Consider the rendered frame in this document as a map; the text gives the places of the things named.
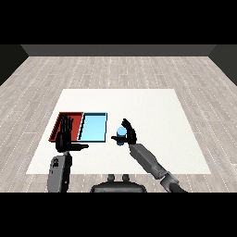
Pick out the light blue shallow open box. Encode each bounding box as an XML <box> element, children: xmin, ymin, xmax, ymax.
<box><xmin>76</xmin><ymin>111</ymin><xmax>108</xmax><ymax>143</ymax></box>

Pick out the small blue can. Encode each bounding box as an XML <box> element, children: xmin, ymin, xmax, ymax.
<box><xmin>116</xmin><ymin>126</ymin><xmax>128</xmax><ymax>140</ymax></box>

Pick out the dark grey robot body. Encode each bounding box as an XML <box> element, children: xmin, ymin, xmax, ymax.
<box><xmin>90</xmin><ymin>173</ymin><xmax>148</xmax><ymax>193</ymax></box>

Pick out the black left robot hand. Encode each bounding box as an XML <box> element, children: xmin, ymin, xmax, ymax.
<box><xmin>55</xmin><ymin>115</ymin><xmax>90</xmax><ymax>155</ymax></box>

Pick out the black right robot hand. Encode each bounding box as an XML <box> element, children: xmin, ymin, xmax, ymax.
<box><xmin>110</xmin><ymin>118</ymin><xmax>138</xmax><ymax>147</ymax></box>

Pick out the red shallow open box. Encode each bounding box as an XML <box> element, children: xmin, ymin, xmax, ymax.
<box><xmin>48</xmin><ymin>111</ymin><xmax>85</xmax><ymax>143</ymax></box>

